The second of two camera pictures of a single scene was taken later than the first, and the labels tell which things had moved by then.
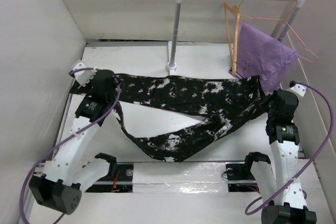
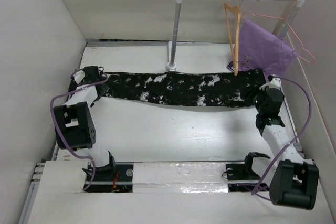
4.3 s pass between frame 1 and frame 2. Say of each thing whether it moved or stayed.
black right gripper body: moved
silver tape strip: stayed
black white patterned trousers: moved
